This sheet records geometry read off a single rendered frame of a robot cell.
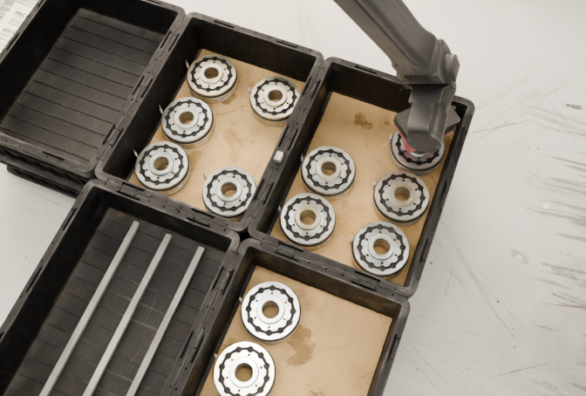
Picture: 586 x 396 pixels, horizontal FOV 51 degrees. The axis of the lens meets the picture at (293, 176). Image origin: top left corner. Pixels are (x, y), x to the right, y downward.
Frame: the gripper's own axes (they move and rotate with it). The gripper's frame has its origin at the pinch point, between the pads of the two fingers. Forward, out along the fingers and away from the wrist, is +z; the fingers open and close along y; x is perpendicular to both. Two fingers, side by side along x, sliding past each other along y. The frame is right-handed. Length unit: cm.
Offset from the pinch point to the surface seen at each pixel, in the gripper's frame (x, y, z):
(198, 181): 14.2, -40.7, 4.0
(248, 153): 15.3, -29.4, 4.0
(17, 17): 83, -62, 17
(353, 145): 7.0, -10.0, 4.1
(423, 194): -9.2, -4.6, 1.2
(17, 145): 32, -67, -6
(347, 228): -7.6, -19.7, 4.1
